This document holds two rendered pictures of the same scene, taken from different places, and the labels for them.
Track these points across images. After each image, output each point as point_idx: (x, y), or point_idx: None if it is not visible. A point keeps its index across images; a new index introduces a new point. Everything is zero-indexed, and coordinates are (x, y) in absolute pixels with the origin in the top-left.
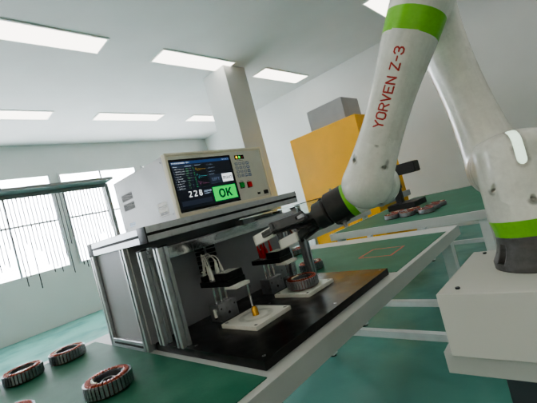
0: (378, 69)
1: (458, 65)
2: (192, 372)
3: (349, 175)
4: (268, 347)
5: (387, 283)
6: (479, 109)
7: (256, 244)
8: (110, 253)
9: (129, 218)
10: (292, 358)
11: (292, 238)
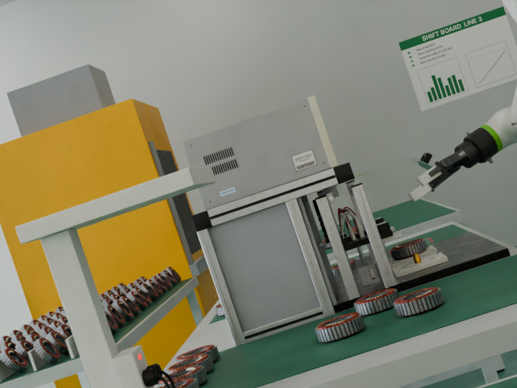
0: None
1: None
2: (441, 281)
3: None
4: (491, 250)
5: (488, 236)
6: None
7: (422, 184)
8: (252, 215)
9: (220, 185)
10: (514, 251)
11: (424, 188)
